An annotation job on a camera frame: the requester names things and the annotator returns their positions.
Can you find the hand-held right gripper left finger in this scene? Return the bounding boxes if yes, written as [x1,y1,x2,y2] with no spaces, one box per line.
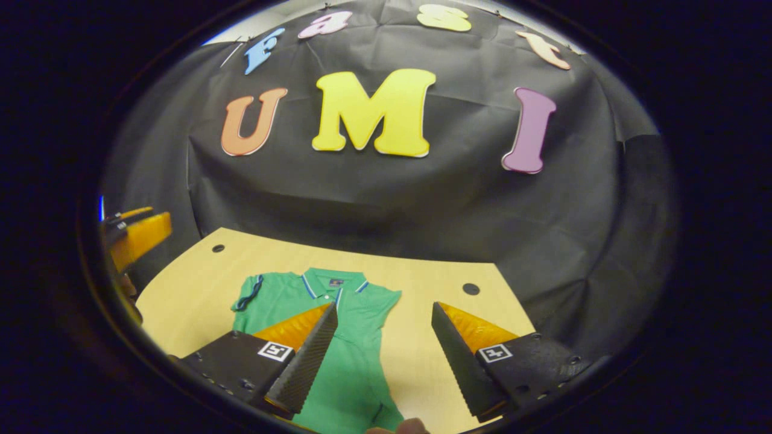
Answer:
[175,302,339,421]

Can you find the black backdrop cloth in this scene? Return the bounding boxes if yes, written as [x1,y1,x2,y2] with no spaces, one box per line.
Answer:
[100,0,677,362]

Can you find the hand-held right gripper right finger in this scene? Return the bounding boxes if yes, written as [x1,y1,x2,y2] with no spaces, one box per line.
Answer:
[431,301,595,423]

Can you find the green T-shirt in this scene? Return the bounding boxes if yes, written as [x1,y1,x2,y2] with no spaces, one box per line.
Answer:
[231,267,406,434]

